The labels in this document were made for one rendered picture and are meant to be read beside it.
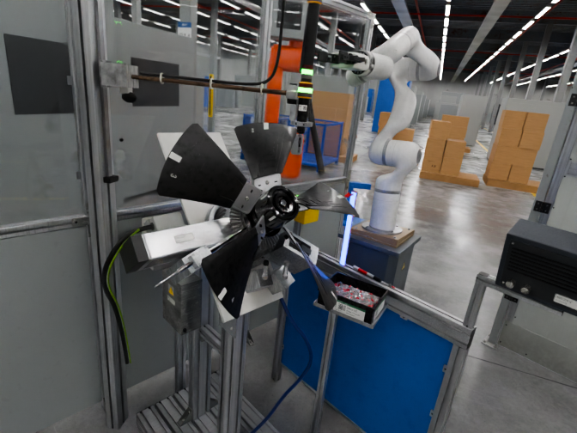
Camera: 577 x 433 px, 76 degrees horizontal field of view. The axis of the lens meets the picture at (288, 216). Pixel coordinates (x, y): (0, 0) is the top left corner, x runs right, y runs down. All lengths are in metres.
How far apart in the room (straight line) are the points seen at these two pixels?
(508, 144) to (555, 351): 6.60
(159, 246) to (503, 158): 8.54
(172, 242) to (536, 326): 2.44
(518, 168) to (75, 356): 8.66
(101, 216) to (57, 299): 0.44
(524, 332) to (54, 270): 2.73
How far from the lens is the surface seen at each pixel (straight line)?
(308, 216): 1.66
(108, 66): 1.39
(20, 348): 1.85
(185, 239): 1.10
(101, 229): 1.53
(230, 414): 1.70
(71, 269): 1.74
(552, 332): 2.94
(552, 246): 1.20
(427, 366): 1.57
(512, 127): 9.13
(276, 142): 1.30
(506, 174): 9.24
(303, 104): 1.16
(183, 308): 1.47
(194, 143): 1.08
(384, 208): 1.74
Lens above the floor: 1.55
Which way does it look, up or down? 19 degrees down
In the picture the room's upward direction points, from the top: 6 degrees clockwise
